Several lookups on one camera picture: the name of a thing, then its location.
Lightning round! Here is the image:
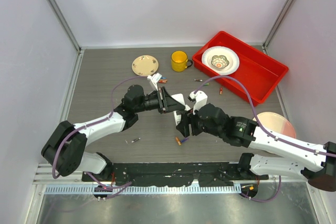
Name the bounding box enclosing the white remote control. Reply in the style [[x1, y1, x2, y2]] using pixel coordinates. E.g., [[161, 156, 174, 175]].
[[172, 93, 191, 126]]

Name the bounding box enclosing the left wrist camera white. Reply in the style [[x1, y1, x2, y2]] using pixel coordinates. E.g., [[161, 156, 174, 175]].
[[147, 73, 162, 91]]

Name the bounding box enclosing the orange battery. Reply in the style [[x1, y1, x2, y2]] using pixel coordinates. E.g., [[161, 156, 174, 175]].
[[175, 137, 182, 146]]

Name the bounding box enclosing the pink rimmed plate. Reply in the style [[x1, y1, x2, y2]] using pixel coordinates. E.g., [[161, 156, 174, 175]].
[[257, 112, 297, 138]]

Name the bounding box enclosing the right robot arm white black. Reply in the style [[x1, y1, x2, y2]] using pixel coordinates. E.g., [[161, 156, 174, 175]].
[[174, 103, 335, 192]]

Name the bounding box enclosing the white plate in bin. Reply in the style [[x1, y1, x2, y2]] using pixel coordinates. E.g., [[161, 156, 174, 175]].
[[202, 46, 240, 75]]

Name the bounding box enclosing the red plastic bin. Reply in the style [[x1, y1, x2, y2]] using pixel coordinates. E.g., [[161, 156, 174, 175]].
[[192, 31, 289, 106]]

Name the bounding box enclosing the cream floral plate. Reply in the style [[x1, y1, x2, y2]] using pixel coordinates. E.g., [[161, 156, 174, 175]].
[[131, 55, 159, 76]]

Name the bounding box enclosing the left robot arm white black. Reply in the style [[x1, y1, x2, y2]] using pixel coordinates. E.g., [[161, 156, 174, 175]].
[[41, 85, 185, 182]]

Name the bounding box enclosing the slotted cable duct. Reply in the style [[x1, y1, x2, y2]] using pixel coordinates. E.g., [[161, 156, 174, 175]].
[[45, 184, 241, 195]]

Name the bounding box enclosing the purple cable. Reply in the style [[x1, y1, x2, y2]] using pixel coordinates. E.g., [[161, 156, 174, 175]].
[[195, 75, 336, 202], [51, 76, 149, 200]]

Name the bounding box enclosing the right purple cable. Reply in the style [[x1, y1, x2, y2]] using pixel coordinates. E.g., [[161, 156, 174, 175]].
[[195, 75, 336, 202]]

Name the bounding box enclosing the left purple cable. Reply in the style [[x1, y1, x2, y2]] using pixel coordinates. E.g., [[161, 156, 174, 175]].
[[51, 76, 149, 200]]

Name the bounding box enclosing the small patterned bowl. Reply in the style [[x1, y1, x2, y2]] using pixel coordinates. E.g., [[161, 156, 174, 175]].
[[211, 55, 229, 69]]

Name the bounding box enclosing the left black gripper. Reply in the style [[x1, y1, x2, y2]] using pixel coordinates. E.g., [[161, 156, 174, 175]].
[[135, 87, 185, 114]]

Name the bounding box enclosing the yellow mug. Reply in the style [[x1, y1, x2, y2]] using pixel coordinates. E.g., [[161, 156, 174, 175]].
[[171, 51, 193, 72]]

